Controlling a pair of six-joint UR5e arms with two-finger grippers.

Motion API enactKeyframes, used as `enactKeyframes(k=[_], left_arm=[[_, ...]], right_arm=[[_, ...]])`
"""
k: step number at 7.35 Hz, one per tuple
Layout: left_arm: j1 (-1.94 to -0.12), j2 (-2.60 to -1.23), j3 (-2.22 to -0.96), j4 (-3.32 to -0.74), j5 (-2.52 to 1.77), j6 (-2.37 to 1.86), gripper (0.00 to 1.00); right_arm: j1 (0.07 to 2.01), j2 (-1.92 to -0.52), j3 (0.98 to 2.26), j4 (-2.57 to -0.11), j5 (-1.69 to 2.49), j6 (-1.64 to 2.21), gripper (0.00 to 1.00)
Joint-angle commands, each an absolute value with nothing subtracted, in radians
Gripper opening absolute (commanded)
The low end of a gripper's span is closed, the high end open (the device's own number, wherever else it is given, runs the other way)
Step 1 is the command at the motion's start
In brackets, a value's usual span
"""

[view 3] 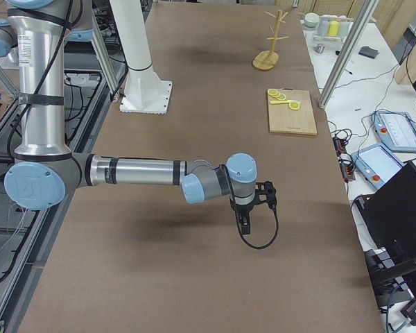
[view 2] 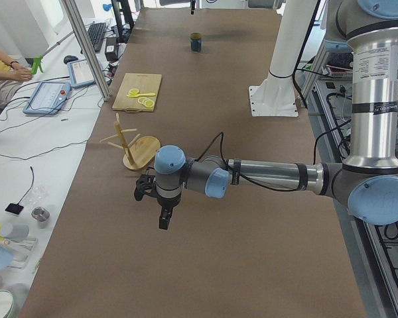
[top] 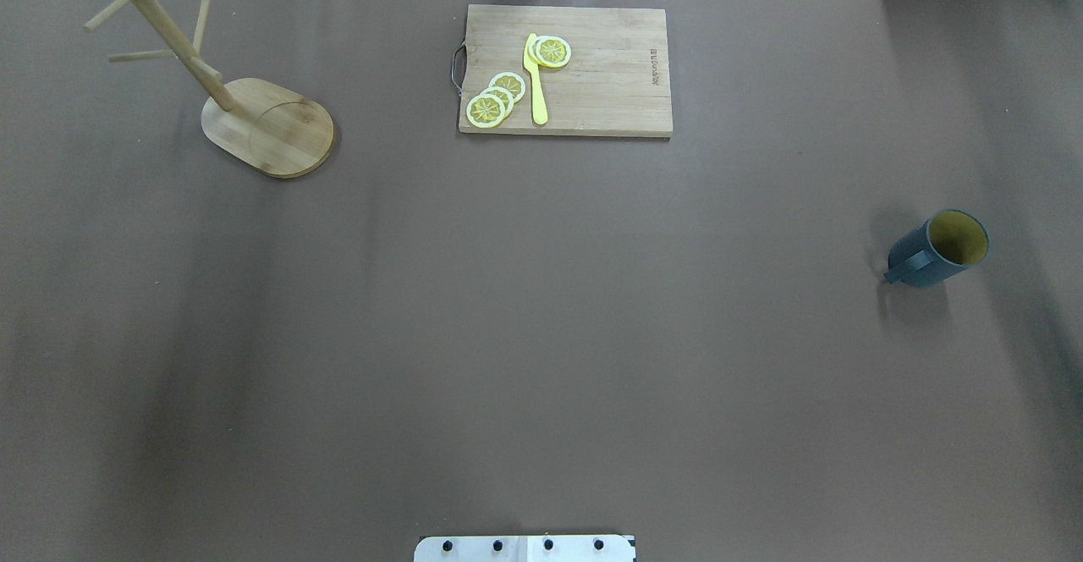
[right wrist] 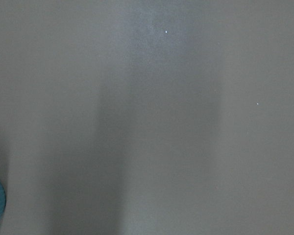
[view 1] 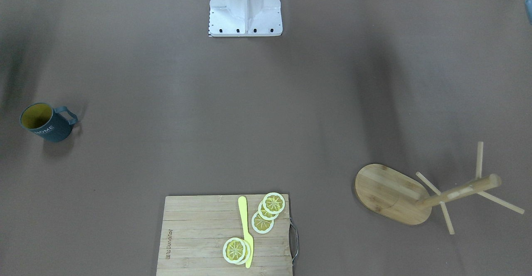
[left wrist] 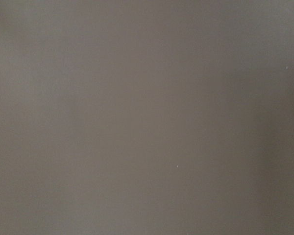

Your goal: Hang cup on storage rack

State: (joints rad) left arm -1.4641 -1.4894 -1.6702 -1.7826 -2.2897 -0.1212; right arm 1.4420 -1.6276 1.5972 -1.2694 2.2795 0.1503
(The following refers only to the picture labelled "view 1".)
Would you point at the dark teal HOME mug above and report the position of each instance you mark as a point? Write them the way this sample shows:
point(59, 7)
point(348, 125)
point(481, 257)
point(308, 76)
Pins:
point(52, 124)

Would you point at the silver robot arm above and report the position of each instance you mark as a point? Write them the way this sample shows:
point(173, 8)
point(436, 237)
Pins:
point(528, 8)

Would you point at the wooden mug tree rack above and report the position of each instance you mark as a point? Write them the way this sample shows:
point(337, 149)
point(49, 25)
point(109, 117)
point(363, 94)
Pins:
point(398, 197)

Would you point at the lemon slice top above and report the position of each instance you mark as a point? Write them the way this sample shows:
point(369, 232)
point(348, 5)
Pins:
point(274, 203)

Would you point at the yellow plastic knife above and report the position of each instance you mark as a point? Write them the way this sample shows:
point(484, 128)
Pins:
point(243, 210)

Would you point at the lemon slice middle stack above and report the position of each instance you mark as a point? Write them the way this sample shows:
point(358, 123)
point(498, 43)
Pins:
point(264, 214)

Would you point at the lemon slice stack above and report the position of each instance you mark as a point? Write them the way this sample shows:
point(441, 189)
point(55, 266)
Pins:
point(264, 214)
point(261, 225)

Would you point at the lemon slice lower stack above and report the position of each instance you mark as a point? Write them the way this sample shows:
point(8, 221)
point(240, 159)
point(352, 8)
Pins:
point(261, 225)

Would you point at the lemon slice behind knife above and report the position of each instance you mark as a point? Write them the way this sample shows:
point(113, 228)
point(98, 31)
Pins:
point(247, 253)

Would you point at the bamboo cutting board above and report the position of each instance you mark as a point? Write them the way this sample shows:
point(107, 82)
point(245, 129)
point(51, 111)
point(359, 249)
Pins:
point(195, 229)

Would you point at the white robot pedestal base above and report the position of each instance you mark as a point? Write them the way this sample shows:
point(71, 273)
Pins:
point(237, 18)

